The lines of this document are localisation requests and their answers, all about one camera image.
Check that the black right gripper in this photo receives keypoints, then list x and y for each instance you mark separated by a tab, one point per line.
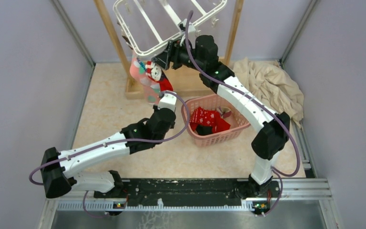
171	53

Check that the red snowman face sock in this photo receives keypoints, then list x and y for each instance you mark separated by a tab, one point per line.
155	73

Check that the pink sock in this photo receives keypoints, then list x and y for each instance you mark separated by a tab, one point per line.
137	71

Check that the red patterned sock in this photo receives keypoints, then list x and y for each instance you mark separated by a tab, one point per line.
203	117

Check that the pink plastic laundry basket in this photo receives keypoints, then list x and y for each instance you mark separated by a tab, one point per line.
211	102

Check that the striped maroon purple sock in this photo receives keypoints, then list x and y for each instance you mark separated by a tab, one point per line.
224	112

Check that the red plain sock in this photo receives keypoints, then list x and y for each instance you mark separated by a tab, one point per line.
220	125

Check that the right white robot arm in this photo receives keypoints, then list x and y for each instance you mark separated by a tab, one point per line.
271	127

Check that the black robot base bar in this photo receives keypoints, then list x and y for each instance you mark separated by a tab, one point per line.
220	194

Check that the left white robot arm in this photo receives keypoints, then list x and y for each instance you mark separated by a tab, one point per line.
64	171

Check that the white plastic clip hanger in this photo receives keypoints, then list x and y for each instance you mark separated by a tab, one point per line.
150	24

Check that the beige brown sock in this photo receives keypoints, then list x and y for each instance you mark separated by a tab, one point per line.
124	36

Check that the beige crumpled cloth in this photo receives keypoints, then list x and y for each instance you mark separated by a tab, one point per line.
272	86

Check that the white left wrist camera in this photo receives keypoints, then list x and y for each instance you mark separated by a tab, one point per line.
167	100

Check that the wooden drying rack frame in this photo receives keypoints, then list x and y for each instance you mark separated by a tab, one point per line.
185	81

